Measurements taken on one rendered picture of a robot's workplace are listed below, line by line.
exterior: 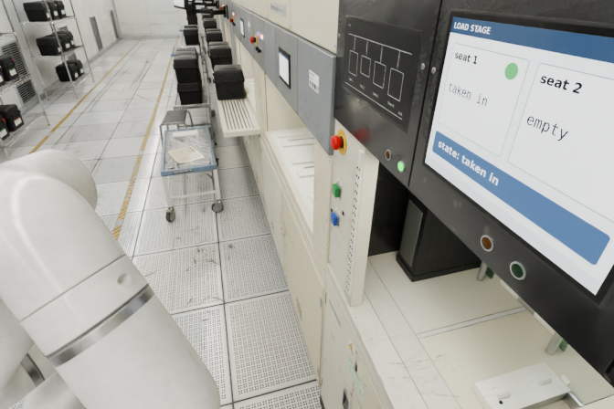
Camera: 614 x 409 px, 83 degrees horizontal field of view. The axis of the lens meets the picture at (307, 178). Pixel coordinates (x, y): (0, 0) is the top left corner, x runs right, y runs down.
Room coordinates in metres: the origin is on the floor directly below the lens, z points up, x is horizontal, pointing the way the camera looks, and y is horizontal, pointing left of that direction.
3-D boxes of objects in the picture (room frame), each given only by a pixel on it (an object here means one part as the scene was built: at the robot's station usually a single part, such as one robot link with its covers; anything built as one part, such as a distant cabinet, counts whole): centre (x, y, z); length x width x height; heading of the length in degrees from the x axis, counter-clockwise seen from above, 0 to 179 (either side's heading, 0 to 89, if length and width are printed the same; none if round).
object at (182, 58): (4.13, 1.41, 0.85); 0.30 x 0.28 x 0.26; 15
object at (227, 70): (3.19, 0.72, 0.93); 0.30 x 0.28 x 0.26; 13
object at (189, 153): (2.63, 1.02, 0.47); 0.31 x 0.23 x 0.02; 37
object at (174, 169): (2.81, 1.04, 0.24); 0.97 x 0.52 x 0.48; 18
